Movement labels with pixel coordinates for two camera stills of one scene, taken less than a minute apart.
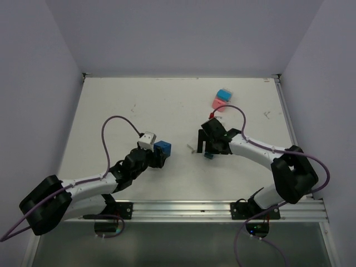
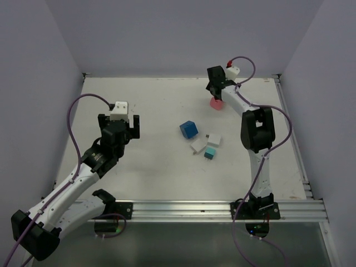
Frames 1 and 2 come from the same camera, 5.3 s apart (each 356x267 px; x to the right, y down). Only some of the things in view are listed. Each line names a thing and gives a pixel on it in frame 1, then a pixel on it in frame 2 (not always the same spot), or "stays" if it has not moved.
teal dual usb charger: [208, 155] stays
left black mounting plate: [124, 209] stays
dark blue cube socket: [166, 147] to [188, 129]
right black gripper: [203, 137] to [208, 86]
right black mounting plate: [248, 209] stays
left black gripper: [160, 157] to [132, 132]
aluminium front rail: [313, 211] stays
